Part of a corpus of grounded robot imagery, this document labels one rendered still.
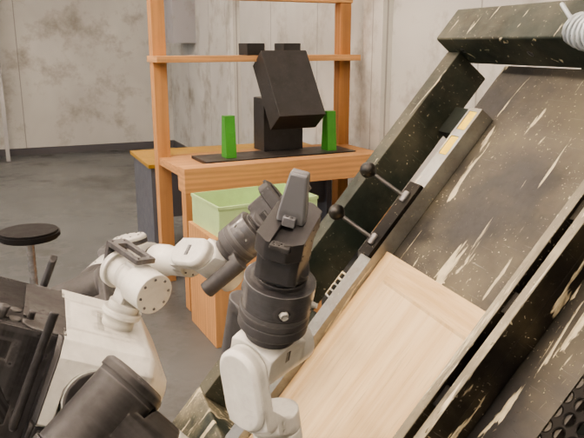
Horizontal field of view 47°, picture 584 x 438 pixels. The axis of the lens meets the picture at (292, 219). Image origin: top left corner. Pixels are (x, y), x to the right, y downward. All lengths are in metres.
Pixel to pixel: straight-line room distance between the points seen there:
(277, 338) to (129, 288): 0.34
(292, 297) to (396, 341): 0.60
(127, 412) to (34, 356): 0.17
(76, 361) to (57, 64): 11.09
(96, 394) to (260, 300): 0.26
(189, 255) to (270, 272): 0.64
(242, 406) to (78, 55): 11.32
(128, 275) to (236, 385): 0.31
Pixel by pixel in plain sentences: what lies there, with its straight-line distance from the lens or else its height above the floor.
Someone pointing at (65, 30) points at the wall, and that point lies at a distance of 12.03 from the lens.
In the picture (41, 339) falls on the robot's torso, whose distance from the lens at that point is 1.00.
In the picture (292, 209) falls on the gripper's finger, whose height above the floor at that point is 1.60.
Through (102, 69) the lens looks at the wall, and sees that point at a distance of 12.10.
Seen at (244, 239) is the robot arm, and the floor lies 1.41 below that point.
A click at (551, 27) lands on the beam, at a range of 1.53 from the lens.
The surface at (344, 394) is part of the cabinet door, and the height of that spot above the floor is 1.10.
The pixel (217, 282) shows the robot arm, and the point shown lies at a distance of 1.36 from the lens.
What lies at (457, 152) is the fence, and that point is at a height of 1.55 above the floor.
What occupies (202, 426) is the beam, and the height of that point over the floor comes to 0.88.
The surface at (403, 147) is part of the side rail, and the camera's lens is 1.78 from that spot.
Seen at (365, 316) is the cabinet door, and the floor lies 1.22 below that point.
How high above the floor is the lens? 1.78
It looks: 14 degrees down
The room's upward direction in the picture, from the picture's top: straight up
